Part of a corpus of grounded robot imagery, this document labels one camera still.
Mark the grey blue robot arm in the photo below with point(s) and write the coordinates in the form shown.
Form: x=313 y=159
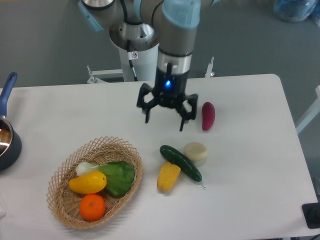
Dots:
x=174 y=21

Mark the black device at edge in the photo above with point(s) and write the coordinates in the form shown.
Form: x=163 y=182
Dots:
x=311 y=212

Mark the dark blue saucepan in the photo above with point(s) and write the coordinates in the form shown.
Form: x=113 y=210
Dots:
x=10 y=141

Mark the blue plastic bag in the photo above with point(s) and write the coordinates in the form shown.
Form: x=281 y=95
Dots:
x=294 y=11

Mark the beige round toy cake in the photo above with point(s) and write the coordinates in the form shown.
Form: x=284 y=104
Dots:
x=195 y=151

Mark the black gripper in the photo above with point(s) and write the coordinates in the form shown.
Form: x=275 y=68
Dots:
x=168 y=91

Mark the dark green toy cucumber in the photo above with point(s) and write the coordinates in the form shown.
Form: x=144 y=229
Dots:
x=175 y=157

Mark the white frame bar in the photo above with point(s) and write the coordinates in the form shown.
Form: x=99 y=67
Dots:
x=309 y=114

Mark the orange toy fruit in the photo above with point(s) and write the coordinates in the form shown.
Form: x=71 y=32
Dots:
x=92 y=207

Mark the green toy bok choy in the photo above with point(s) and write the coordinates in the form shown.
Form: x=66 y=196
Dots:
x=120 y=175

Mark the woven wicker basket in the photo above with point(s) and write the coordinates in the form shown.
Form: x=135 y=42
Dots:
x=64 y=203

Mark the yellow toy mango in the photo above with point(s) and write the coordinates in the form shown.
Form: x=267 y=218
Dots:
x=89 y=183

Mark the yellow toy bell pepper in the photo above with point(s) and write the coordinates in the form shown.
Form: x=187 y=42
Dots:
x=168 y=176

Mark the purple toy sweet potato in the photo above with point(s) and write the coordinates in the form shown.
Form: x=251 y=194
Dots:
x=208 y=116

